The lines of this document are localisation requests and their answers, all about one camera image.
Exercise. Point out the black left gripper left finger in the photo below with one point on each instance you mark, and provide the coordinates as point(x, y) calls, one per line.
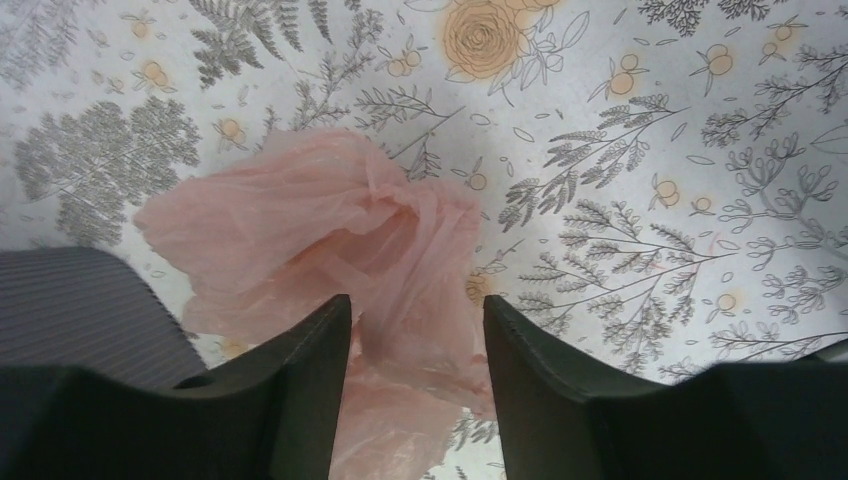
point(271, 413)

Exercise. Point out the grey mesh trash bin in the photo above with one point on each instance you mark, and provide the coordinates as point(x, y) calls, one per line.
point(80, 306)

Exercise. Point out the floral patterned table mat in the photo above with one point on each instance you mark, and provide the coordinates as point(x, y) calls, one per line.
point(662, 184)

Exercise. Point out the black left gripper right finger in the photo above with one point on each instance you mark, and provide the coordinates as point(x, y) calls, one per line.
point(562, 414)

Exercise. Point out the pink plastic trash bag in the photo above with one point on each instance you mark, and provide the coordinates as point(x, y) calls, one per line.
point(322, 212)

